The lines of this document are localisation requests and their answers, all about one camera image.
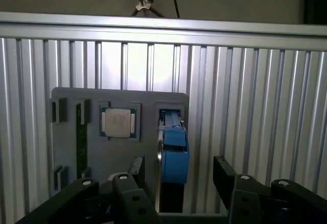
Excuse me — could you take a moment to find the green RAM stick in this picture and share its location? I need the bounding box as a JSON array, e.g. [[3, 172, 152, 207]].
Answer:
[[76, 103, 89, 178]]

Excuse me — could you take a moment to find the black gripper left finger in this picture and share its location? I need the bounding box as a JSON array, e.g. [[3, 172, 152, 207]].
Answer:
[[17, 154, 160, 224]]

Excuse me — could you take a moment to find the silver CPU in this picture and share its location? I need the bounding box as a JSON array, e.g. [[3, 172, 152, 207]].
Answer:
[[101, 108, 136, 138]]

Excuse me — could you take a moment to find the grey parts rack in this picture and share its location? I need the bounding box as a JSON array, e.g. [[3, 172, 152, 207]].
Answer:
[[48, 87, 191, 214]]

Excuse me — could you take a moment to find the hard disk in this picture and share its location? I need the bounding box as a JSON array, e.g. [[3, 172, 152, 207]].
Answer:
[[156, 108, 192, 213]]

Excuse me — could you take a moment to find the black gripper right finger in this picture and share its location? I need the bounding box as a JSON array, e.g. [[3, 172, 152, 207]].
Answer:
[[214, 156, 327, 224]]

